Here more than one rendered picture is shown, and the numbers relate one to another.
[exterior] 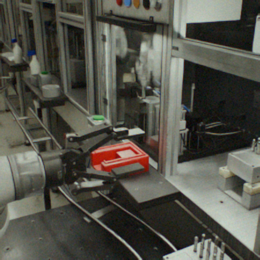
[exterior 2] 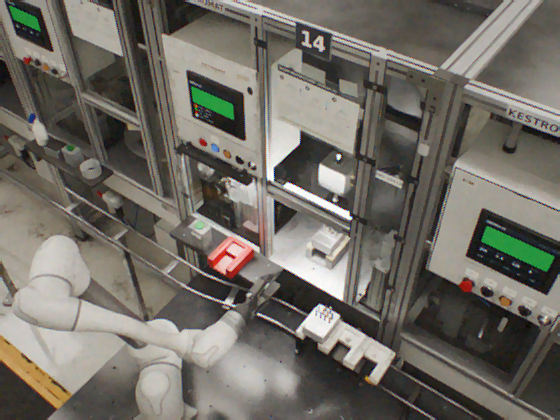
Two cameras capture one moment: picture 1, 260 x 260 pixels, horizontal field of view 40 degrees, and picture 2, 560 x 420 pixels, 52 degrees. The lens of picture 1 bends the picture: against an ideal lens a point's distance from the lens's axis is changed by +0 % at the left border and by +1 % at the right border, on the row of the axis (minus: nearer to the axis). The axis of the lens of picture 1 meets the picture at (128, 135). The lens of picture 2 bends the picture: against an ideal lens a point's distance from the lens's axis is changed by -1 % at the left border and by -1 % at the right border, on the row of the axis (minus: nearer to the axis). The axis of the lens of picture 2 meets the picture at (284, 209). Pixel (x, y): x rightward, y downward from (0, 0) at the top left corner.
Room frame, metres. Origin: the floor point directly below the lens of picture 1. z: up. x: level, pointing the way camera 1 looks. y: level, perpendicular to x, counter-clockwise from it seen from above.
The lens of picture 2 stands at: (-0.46, 0.57, 2.85)
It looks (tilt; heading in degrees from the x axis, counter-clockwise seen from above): 46 degrees down; 332
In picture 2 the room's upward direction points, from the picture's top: straight up
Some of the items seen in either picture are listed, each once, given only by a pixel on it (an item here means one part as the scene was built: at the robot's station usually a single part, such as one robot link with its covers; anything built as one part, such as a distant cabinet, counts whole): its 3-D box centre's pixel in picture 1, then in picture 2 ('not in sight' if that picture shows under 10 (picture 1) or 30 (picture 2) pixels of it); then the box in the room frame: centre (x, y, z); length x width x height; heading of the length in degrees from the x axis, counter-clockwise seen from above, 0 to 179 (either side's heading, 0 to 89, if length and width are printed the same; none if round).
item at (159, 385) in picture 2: not in sight; (159, 394); (0.64, 0.51, 0.85); 0.18 x 0.16 x 0.22; 159
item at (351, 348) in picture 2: not in sight; (344, 347); (0.50, -0.20, 0.84); 0.36 x 0.14 x 0.10; 27
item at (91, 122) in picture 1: (101, 133); (202, 234); (1.20, 0.10, 0.97); 0.08 x 0.08 x 0.12; 27
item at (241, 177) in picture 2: (123, 19); (214, 161); (1.18, 0.01, 1.37); 0.36 x 0.04 x 0.04; 27
